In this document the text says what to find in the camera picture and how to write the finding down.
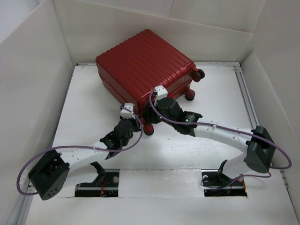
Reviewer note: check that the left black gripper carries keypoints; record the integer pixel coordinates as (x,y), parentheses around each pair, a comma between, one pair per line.
(135,122)

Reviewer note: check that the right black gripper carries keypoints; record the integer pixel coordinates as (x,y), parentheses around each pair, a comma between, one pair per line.
(148,113)

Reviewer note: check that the red hard-shell suitcase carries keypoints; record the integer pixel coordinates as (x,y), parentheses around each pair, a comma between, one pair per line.
(133,68)

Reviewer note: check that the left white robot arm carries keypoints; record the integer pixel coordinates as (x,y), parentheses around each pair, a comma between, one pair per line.
(52,171)

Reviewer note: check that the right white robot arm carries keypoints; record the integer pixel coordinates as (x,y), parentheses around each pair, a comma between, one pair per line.
(254,145)

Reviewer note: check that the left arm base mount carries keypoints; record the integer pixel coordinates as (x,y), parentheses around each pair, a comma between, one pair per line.
(105,185)

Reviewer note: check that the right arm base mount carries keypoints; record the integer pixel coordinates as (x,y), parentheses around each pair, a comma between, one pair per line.
(216,184)

